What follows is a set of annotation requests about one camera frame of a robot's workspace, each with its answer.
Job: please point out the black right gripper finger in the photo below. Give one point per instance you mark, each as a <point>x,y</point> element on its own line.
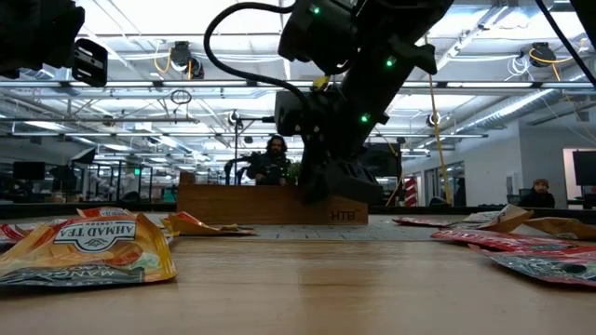
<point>320,191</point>
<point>306,181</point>

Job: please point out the wooden compartment tea box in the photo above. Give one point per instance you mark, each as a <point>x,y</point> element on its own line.
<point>242,207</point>

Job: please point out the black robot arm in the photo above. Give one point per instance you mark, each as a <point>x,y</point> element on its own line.
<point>230,165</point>

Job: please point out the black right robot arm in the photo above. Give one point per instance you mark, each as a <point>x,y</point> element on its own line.
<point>396,28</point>

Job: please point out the small leafy green plant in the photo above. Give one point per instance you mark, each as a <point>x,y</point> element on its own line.
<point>294,172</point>

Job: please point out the person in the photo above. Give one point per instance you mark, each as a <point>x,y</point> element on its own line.
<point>537,197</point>
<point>272,167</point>

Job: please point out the large black screen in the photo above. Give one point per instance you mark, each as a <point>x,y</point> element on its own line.
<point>388,160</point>

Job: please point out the grey woven placemat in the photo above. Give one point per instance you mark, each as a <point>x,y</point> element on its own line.
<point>372,232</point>

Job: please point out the small dark monitor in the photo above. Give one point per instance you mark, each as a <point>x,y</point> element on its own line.
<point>29,170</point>

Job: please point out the black monitor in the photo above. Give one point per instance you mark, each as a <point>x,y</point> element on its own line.
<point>584,167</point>

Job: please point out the red white striped post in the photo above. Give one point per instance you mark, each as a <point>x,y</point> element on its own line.
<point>410,191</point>

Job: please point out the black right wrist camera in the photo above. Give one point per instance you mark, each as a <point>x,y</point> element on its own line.
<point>288,114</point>

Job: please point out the black aluminium table frame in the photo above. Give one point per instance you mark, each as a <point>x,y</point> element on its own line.
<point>70,209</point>

